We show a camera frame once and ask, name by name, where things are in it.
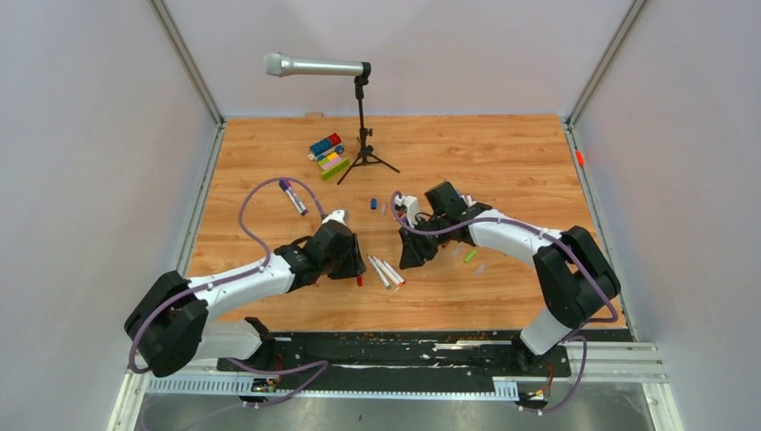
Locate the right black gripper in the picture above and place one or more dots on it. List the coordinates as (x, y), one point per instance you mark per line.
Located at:
(415, 252)

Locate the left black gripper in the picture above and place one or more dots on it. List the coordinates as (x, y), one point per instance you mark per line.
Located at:
(355, 266)

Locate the white marker dark green cap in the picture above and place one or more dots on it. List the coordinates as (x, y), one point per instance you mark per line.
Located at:
(384, 280)

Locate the white marker red tip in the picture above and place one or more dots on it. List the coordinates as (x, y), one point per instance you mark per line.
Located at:
(399, 280)

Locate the white marker orange cap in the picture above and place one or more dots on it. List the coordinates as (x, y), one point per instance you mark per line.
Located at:
(388, 275)

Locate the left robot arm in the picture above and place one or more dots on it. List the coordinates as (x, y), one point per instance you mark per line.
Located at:
(177, 320)

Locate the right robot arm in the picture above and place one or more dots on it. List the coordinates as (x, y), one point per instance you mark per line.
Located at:
(575, 279)

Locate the black tripod microphone stand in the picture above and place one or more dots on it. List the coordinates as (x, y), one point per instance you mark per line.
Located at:
(365, 156)

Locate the green yellow pink block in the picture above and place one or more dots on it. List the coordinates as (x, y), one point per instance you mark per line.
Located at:
(332, 164)

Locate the blue red toy train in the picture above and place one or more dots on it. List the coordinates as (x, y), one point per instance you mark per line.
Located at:
(326, 146)

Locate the silver microphone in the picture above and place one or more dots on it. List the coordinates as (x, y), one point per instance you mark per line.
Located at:
(282, 65)

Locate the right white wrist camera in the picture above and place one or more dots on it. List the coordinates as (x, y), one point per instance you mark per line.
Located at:
(407, 207)

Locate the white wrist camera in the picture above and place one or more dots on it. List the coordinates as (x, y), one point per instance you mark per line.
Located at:
(340, 215)
(407, 207)

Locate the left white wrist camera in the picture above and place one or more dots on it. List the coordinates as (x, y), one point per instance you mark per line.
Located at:
(340, 215)

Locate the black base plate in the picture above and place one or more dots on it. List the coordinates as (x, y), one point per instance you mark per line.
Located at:
(407, 361)

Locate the aluminium frame rail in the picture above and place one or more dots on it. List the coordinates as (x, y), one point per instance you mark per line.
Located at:
(593, 358)

